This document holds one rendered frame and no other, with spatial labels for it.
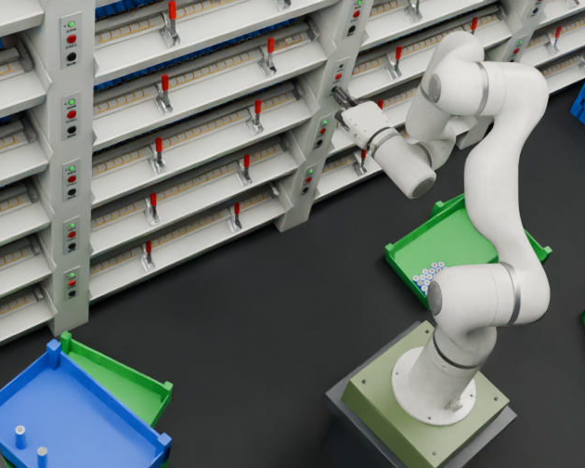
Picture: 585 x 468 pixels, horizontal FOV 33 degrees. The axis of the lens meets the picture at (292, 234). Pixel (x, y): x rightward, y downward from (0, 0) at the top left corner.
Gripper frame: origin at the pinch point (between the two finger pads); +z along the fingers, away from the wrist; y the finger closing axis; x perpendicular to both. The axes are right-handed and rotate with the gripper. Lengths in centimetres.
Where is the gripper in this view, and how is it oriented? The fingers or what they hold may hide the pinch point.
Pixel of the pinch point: (341, 97)
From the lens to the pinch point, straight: 242.2
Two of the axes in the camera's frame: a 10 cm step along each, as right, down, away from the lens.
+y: 8.0, -3.7, 4.6
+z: -5.7, -7.1, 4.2
